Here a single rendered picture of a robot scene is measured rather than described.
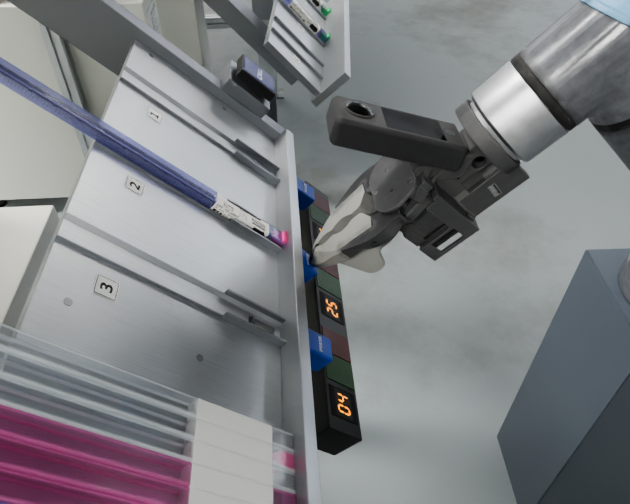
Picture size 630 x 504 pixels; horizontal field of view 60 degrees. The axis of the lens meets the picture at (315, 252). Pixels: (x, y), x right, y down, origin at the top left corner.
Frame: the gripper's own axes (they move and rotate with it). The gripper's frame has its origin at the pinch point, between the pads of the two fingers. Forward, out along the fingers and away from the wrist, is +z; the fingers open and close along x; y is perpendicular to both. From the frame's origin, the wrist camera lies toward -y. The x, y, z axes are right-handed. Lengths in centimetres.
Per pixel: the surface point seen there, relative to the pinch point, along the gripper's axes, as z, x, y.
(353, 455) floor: 46, 12, 55
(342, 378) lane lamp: 2.6, -11.5, 4.8
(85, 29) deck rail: 4.2, 19.0, -26.9
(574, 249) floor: -3, 69, 107
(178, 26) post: 9, 47, -16
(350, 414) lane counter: 2.6, -15.0, 5.2
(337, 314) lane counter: 2.6, -3.7, 5.2
